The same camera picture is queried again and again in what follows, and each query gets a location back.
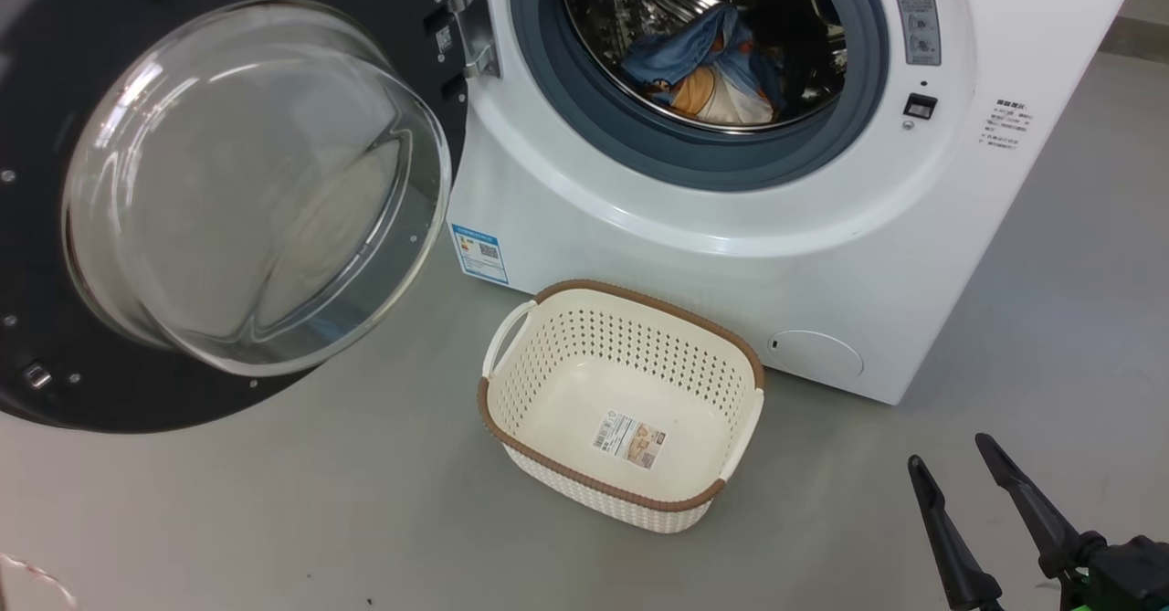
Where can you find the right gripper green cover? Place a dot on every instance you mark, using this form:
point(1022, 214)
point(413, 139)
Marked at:
point(1132, 579)

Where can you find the blue bear print garment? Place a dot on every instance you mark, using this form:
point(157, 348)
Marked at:
point(676, 49)

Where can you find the black round glass washer door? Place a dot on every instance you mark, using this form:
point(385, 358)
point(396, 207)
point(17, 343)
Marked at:
point(228, 191)

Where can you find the white front-load washing machine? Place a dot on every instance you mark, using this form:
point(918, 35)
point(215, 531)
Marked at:
point(913, 255)

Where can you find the black door latch socket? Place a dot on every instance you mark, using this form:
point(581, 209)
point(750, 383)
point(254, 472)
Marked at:
point(921, 106)

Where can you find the grey rubber door gasket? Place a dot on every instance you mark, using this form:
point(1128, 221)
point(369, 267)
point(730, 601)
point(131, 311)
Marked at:
point(539, 63)

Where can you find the silver metal door hinge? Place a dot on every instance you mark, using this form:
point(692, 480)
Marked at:
point(475, 17)

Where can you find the round white filter cover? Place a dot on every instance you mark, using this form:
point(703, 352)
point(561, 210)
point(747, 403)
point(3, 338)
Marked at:
point(816, 354)

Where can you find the paper basket product label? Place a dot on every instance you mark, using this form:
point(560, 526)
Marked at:
point(628, 440)

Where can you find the cream perforated laundry basket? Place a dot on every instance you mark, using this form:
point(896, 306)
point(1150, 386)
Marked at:
point(548, 355)

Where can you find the grey warning sticker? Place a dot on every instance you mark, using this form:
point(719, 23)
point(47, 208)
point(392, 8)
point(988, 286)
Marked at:
point(916, 17)

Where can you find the blue energy label sticker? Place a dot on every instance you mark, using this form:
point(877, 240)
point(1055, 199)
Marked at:
point(480, 253)

